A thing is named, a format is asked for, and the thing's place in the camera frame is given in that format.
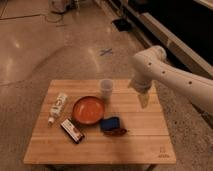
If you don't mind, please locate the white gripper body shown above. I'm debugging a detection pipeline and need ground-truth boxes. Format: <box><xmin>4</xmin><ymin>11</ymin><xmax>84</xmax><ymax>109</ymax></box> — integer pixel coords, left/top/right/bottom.
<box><xmin>129</xmin><ymin>78</ymin><xmax>152</xmax><ymax>94</ymax></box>

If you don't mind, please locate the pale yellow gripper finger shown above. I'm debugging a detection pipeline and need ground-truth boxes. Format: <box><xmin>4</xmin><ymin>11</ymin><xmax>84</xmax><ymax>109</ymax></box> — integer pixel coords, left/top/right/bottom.
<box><xmin>138</xmin><ymin>93</ymin><xmax>149</xmax><ymax>108</ymax></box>

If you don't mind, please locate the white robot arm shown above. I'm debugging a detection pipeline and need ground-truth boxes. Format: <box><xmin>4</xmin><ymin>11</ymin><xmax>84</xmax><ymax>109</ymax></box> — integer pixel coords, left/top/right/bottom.
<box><xmin>130</xmin><ymin>45</ymin><xmax>213</xmax><ymax>115</ymax></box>

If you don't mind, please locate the clear plastic cup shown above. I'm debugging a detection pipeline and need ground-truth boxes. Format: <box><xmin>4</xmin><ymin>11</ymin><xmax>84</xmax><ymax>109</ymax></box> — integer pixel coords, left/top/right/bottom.
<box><xmin>100</xmin><ymin>79</ymin><xmax>113</xmax><ymax>99</ymax></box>

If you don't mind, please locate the dark red wrapper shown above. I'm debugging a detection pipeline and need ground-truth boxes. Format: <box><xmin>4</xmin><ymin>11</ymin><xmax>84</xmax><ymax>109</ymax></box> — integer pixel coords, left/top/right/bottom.
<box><xmin>104</xmin><ymin>128</ymin><xmax>127</xmax><ymax>136</ymax></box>

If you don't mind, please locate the blue sponge block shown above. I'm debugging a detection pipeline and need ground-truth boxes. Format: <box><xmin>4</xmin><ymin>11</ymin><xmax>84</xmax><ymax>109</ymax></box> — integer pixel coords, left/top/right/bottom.
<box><xmin>100</xmin><ymin>117</ymin><xmax>120</xmax><ymax>131</ymax></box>

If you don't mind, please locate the orange bowl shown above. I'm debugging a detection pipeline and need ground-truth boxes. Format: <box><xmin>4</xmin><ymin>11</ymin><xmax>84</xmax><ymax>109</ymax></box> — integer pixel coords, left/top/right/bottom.
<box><xmin>72</xmin><ymin>96</ymin><xmax>105</xmax><ymax>125</ymax></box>

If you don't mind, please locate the wooden table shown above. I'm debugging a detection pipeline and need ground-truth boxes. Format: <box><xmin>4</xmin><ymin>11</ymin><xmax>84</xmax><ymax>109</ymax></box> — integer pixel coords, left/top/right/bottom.
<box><xmin>23</xmin><ymin>79</ymin><xmax>176</xmax><ymax>165</ymax></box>

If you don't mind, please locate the dark snack box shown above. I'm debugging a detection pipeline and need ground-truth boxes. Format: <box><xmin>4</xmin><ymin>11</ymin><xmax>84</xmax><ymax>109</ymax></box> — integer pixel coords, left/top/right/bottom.
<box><xmin>60</xmin><ymin>119</ymin><xmax>84</xmax><ymax>144</ymax></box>

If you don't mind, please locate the white squeeze bottle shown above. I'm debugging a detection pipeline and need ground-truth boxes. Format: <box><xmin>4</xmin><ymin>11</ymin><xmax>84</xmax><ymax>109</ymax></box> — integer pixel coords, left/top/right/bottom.
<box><xmin>48</xmin><ymin>93</ymin><xmax>68</xmax><ymax>125</ymax></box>

